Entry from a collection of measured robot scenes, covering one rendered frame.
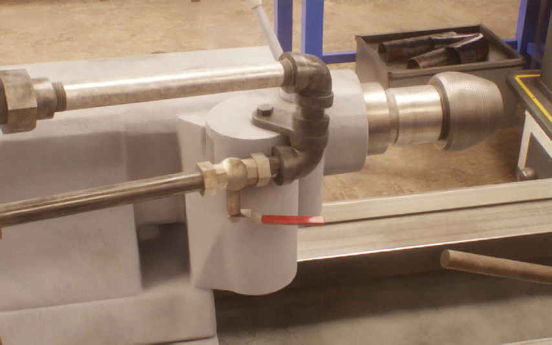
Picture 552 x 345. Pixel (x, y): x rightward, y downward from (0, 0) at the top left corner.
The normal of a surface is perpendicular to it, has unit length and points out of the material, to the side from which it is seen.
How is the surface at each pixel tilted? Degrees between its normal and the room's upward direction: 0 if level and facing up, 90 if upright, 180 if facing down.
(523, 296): 7
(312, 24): 90
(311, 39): 90
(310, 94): 81
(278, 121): 0
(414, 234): 0
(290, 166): 63
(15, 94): 56
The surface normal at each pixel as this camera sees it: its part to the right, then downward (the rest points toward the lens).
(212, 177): 0.39, -0.04
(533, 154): -0.99, 0.06
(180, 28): 0.00, -0.86
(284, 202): 0.69, 0.37
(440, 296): 0.26, -0.74
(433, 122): 0.18, 0.37
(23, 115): 0.47, 0.61
